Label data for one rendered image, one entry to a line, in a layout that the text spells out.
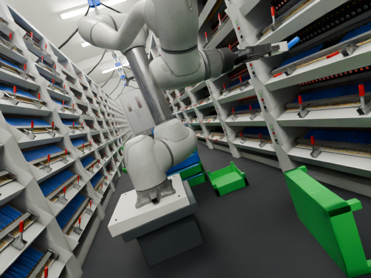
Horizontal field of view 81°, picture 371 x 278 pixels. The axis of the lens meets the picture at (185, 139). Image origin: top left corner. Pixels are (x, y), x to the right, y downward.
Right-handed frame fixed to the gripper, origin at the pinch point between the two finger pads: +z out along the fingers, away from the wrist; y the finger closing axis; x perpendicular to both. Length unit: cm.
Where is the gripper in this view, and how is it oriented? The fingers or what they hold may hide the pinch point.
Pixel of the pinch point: (275, 49)
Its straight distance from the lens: 81.8
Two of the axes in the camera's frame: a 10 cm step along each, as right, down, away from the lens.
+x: 2.5, 9.6, 1.1
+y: -2.0, -0.7, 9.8
